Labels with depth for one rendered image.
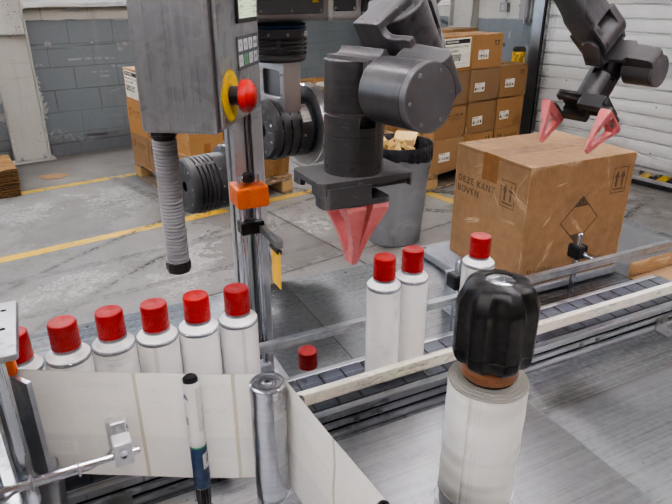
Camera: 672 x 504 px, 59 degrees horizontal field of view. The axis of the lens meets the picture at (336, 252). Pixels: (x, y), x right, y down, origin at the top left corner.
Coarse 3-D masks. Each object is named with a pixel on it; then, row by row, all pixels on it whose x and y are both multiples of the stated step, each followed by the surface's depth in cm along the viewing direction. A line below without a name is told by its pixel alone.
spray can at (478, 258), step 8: (480, 232) 94; (472, 240) 93; (480, 240) 92; (488, 240) 92; (472, 248) 93; (480, 248) 92; (488, 248) 93; (472, 256) 93; (480, 256) 93; (488, 256) 93; (464, 264) 94; (472, 264) 93; (480, 264) 93; (488, 264) 93; (464, 272) 95; (472, 272) 93; (464, 280) 95
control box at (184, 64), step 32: (128, 0) 63; (160, 0) 63; (192, 0) 62; (224, 0) 65; (160, 32) 64; (192, 32) 64; (224, 32) 66; (160, 64) 66; (192, 64) 65; (224, 64) 67; (256, 64) 79; (160, 96) 67; (192, 96) 67; (224, 96) 67; (160, 128) 69; (192, 128) 68; (224, 128) 68
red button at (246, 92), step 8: (240, 80) 68; (248, 80) 68; (232, 88) 68; (240, 88) 67; (248, 88) 68; (232, 96) 68; (240, 96) 67; (248, 96) 68; (256, 96) 69; (232, 104) 69; (240, 104) 68; (248, 104) 68; (248, 112) 69
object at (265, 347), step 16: (608, 256) 116; (624, 256) 117; (544, 272) 109; (560, 272) 110; (432, 304) 99; (448, 304) 100; (352, 320) 93; (288, 336) 89; (304, 336) 89; (320, 336) 91
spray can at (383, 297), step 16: (384, 256) 86; (384, 272) 85; (368, 288) 87; (384, 288) 86; (400, 288) 87; (368, 304) 88; (384, 304) 86; (368, 320) 89; (384, 320) 87; (368, 336) 90; (384, 336) 88; (368, 352) 91; (384, 352) 90; (368, 368) 92
